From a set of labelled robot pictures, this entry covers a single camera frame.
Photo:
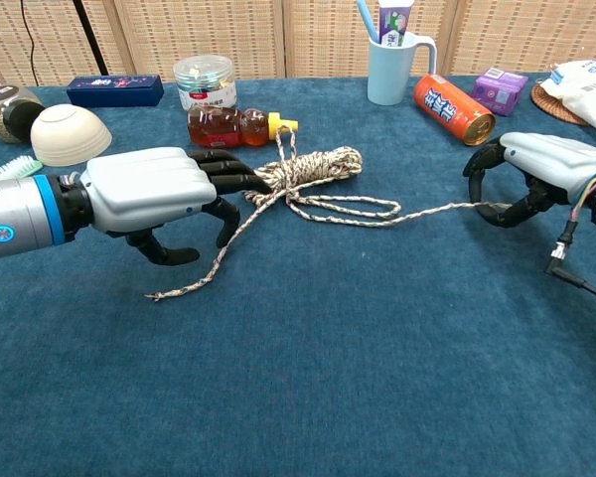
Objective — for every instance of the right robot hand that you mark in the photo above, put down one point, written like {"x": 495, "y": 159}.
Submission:
{"x": 551, "y": 159}

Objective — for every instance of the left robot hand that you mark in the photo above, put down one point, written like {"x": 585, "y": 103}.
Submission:
{"x": 144, "y": 184}

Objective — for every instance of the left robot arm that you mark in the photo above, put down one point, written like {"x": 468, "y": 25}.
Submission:
{"x": 15, "y": 213}

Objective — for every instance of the woven round coaster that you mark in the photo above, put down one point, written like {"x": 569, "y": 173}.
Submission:
{"x": 549, "y": 104}

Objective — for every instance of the white plastic bag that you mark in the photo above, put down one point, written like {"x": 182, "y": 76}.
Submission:
{"x": 586, "y": 89}

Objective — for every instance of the purple small box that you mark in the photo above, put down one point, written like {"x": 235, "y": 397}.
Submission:
{"x": 499, "y": 92}

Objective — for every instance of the cream bowl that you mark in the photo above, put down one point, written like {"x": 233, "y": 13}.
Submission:
{"x": 69, "y": 136}

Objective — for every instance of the honey bear bottle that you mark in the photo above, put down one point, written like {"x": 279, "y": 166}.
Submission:
{"x": 218, "y": 129}

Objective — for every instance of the dark blue rectangular box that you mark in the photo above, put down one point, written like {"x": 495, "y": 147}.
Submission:
{"x": 114, "y": 92}

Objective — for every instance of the orange drink can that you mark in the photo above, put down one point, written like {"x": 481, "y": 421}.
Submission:
{"x": 447, "y": 107}

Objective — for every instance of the clear plastic jar of clips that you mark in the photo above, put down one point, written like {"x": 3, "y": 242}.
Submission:
{"x": 206, "y": 84}

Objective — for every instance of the mint green brush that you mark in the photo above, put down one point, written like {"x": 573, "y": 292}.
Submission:
{"x": 17, "y": 168}

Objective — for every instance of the black stand pole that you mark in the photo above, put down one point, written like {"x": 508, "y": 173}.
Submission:
{"x": 89, "y": 35}

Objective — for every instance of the glass jar black lid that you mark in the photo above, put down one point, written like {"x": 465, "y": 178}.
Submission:
{"x": 0, "y": 116}

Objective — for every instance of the bamboo folding screen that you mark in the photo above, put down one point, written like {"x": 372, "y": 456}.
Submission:
{"x": 203, "y": 35}

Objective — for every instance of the light blue cup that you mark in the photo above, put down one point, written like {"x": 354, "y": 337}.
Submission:
{"x": 387, "y": 74}

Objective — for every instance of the toothpaste tube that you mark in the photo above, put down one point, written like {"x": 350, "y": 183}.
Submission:
{"x": 393, "y": 25}

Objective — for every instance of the blue toothbrush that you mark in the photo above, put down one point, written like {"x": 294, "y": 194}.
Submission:
{"x": 367, "y": 20}

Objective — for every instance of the blue table cloth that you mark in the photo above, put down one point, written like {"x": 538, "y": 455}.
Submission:
{"x": 298, "y": 358}

